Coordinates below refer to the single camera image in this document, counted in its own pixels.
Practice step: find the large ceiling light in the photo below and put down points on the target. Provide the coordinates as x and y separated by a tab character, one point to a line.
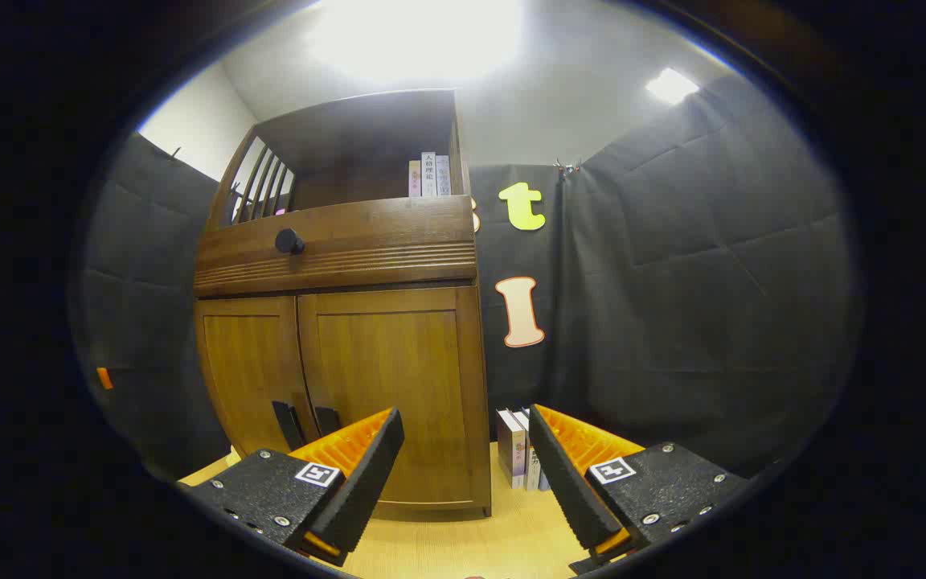
415	36

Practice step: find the wooden cabinet door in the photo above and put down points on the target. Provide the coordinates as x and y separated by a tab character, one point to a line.
246	362
399	354

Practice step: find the pink book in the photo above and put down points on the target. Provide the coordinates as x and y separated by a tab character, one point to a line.
414	180

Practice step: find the small ceiling light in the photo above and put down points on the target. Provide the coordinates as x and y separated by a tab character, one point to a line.
670	85

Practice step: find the wooden double-door shoe cabinet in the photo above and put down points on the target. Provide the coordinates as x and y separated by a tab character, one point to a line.
334	233

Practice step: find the black backdrop cloth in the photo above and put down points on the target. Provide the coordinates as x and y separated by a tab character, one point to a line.
672	281

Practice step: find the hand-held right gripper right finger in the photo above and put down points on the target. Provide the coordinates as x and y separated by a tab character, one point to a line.
563	474

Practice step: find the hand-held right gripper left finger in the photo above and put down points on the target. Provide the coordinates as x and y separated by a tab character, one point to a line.
366	474

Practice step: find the white book with dark print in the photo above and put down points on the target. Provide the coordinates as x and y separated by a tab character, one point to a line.
533	470

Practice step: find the black round drawer knob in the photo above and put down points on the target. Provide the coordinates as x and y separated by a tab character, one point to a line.
288	240

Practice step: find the grey book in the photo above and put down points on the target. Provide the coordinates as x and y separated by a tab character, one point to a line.
443	177

